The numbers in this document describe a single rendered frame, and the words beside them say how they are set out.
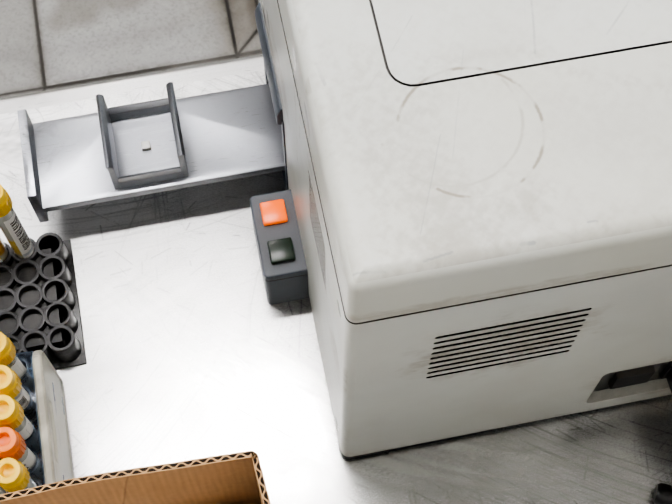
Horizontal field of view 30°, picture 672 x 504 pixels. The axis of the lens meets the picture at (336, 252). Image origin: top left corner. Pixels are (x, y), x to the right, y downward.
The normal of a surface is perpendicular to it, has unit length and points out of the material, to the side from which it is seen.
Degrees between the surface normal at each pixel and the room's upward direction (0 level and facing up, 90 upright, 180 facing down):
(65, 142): 0
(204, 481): 86
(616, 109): 0
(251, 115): 0
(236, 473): 89
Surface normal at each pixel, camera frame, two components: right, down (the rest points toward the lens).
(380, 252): 0.00, -0.39
